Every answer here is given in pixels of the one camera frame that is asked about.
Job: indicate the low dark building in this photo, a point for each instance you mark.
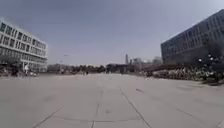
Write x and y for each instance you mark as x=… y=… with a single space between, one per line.
x=116 y=68

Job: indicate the row of trees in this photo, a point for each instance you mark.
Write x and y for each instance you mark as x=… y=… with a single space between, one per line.
x=86 y=69

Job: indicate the distant buildings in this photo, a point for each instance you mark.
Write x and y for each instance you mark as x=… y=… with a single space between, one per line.
x=143 y=62

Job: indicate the grey concrete slab pavement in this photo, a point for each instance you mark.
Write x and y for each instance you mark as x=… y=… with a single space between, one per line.
x=110 y=100

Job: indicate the row of parked bicycles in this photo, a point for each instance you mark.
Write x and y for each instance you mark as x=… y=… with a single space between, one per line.
x=180 y=74

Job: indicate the large dark building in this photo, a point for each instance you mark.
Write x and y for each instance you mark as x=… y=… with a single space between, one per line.
x=191 y=45

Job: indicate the white building with grid windows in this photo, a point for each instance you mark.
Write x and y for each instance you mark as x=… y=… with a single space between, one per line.
x=23 y=46

